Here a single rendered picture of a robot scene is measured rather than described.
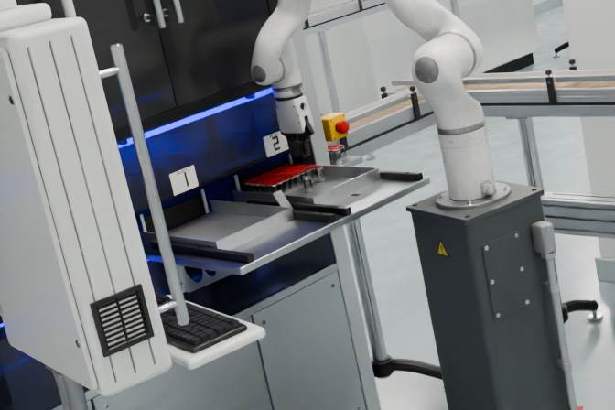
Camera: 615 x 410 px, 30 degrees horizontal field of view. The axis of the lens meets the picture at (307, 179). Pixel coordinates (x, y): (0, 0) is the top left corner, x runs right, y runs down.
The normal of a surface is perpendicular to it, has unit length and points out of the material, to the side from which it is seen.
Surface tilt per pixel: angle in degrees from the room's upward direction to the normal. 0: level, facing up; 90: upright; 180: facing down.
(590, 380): 0
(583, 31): 90
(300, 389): 90
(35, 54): 90
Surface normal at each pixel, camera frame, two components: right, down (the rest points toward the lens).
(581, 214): -0.71, 0.31
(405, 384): -0.20, -0.95
